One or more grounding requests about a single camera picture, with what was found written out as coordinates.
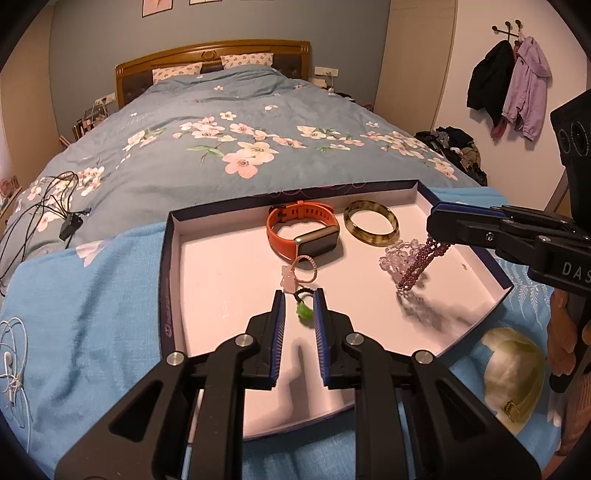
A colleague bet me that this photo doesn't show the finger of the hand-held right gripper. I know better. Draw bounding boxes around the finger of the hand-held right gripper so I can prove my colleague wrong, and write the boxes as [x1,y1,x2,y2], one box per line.
[426,210,555,274]
[431,202,578,232]

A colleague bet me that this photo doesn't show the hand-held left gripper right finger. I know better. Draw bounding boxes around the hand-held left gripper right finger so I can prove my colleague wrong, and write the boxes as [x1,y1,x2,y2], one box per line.
[313,288,542,480]

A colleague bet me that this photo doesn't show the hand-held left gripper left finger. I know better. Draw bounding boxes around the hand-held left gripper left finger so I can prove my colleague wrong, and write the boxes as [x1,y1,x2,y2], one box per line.
[54,290,286,480]

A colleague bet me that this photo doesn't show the green pendant with black cord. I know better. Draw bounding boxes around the green pendant with black cord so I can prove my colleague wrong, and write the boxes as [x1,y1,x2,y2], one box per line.
[294,288,317,324]

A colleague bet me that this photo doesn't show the pink charm bracelet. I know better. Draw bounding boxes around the pink charm bracelet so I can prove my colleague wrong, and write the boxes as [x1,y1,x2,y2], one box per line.
[281,255,318,292]

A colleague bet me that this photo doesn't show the dark blue shallow box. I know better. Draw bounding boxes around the dark blue shallow box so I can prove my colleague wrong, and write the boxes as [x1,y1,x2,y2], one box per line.
[158,179,514,439]

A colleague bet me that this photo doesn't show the purple bead bracelet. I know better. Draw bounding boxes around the purple bead bracelet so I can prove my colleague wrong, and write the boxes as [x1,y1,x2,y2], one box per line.
[396,235,451,291]

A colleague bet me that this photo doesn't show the clear crystal bead bracelet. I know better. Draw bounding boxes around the clear crystal bead bracelet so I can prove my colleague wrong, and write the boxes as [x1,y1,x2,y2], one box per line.
[379,239,423,273]

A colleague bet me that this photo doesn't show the orange smartwatch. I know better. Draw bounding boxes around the orange smartwatch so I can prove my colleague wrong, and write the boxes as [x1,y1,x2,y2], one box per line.
[267,200,341,260]

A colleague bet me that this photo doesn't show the amber bangle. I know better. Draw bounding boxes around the amber bangle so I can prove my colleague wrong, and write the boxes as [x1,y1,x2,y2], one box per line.
[343,200,399,245]

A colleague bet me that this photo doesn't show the person's right hand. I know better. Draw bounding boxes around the person's right hand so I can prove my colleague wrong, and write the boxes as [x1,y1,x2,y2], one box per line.
[547,291,583,379]

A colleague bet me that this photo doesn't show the pile of dark clothes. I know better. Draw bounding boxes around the pile of dark clothes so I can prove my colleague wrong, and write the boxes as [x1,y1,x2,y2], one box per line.
[414,126,488,185]

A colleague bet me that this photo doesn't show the purple jacket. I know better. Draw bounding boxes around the purple jacket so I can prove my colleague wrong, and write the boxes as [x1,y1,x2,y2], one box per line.
[490,36,551,140]

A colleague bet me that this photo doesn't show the black jacket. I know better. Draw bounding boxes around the black jacket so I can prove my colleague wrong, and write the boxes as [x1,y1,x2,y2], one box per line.
[466,41,515,127]

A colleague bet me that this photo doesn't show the beige built-in wardrobe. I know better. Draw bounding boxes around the beige built-in wardrobe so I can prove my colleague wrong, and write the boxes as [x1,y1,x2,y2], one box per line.
[372,0,458,134]

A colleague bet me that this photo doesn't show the grey-blue floral quilt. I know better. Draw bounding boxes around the grey-blue floral quilt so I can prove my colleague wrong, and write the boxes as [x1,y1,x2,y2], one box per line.
[0,65,481,282]

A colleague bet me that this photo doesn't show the light blue flower blanket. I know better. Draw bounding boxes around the light blue flower blanket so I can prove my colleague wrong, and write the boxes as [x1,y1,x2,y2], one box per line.
[0,185,591,480]

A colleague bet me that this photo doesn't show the patterned pillow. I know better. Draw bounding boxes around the patterned pillow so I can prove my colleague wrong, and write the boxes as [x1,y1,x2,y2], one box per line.
[221,52,274,69]
[152,63,204,84]

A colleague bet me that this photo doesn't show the white earphones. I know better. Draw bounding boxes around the white earphones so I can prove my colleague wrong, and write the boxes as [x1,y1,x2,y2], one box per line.
[0,316,29,450]

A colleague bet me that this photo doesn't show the nightstand clutter of bottles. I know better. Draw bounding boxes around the nightstand clutter of bottles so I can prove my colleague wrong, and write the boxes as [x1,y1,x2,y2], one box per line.
[60,104,112,146]

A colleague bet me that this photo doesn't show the wooden bed headboard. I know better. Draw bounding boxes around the wooden bed headboard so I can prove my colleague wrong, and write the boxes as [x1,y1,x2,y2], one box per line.
[115,40,311,109]

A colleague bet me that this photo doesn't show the small pink fan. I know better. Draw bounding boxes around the small pink fan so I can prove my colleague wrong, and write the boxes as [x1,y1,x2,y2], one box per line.
[0,178,21,208]

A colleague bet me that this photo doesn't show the wall coat hook rack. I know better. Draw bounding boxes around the wall coat hook rack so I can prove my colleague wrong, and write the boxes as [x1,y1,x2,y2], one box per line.
[492,21,525,44]

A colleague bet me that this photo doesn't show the black cables with adapter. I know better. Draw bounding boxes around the black cables with adapter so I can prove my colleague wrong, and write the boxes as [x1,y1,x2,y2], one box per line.
[0,172,90,291]

